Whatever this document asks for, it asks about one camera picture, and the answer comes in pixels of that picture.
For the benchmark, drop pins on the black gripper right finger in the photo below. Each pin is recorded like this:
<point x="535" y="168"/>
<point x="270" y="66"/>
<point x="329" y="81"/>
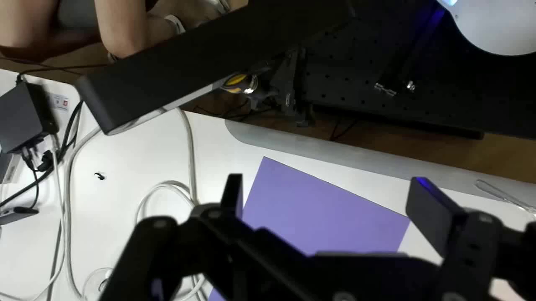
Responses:
<point x="436" y="215"/>

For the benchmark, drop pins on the flat grey device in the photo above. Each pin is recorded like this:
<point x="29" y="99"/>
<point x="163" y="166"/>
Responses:
<point x="16" y="215"/>

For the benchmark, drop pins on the grey box device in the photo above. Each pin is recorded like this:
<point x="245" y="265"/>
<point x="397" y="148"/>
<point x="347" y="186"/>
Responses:
<point x="17" y="119"/>

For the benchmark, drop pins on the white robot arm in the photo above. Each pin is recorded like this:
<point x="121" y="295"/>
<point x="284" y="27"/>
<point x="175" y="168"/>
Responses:
<point x="496" y="26"/>

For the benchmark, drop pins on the black clamp bracket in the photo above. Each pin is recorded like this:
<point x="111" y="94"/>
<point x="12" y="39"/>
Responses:
<point x="287" y="84"/>

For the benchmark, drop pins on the small black screw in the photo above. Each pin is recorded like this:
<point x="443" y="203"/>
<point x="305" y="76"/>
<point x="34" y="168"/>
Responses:
<point x="101" y="176"/>

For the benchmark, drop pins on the purple paper sheet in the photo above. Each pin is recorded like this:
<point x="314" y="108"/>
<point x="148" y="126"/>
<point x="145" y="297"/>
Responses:
<point x="319" y="211"/>

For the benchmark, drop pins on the black power adapter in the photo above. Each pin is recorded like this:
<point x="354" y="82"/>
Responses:
<point x="42" y="106"/>

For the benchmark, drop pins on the black perforated board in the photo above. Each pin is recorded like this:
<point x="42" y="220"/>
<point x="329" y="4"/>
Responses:
<point x="185" y="61"/>

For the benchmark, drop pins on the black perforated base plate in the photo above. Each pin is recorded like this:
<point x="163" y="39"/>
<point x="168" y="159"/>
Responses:
<point x="446" y="84"/>

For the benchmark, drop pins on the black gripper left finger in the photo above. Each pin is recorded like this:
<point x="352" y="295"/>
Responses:
<point x="232" y="195"/>

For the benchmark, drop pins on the yellow metal knob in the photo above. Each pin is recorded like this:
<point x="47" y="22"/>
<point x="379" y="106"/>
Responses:
<point x="242" y="84"/>

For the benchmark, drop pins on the person bare knee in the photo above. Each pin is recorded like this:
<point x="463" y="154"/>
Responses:
<point x="27" y="22"/>

